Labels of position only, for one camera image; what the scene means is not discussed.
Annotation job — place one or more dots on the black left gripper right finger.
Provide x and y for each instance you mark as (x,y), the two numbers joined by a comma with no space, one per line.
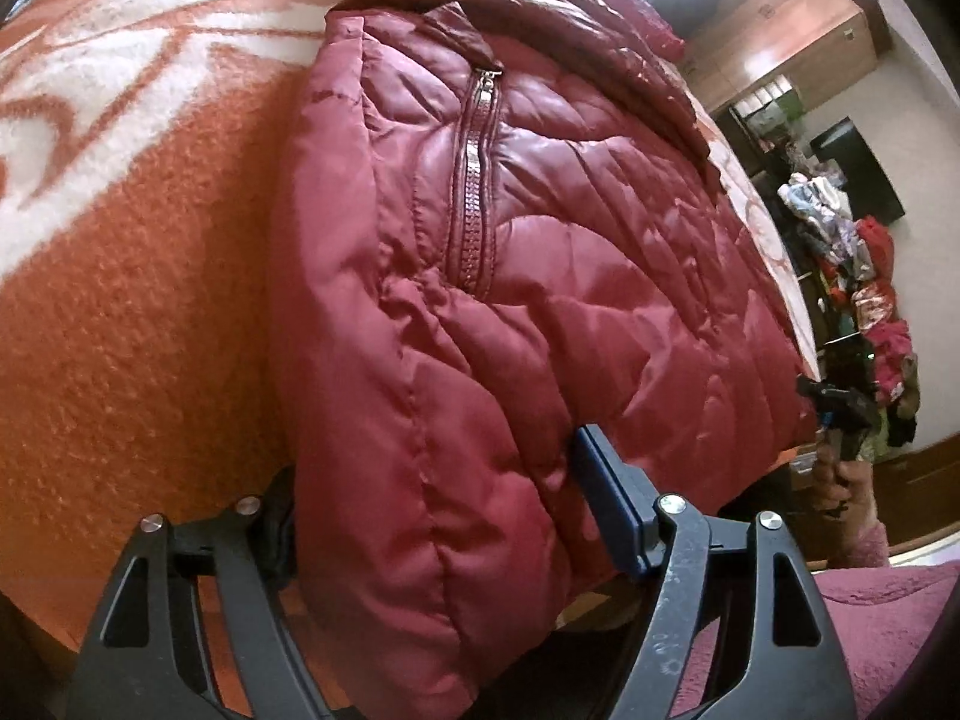
(688,568)

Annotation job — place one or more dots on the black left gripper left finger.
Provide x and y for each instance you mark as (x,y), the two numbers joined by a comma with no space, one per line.
(147,652)

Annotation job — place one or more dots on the dark red puffer jacket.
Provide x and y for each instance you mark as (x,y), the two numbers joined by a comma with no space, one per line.
(499,222)

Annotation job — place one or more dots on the pile of colourful clothes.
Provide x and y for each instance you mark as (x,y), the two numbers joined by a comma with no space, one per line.
(846,265)

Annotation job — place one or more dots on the right hand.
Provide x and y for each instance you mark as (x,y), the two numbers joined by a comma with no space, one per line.
(843,491)

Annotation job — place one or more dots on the pink fleece sleeve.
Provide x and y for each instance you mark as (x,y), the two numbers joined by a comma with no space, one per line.
(862,639)

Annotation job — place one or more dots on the black square stool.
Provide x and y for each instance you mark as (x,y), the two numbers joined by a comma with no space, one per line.
(868,188)

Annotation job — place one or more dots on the brown wooden wardrobe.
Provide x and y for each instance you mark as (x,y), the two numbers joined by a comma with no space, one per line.
(822,47)

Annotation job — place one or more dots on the orange white floral blanket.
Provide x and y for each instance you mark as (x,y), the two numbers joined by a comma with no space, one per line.
(140,148)

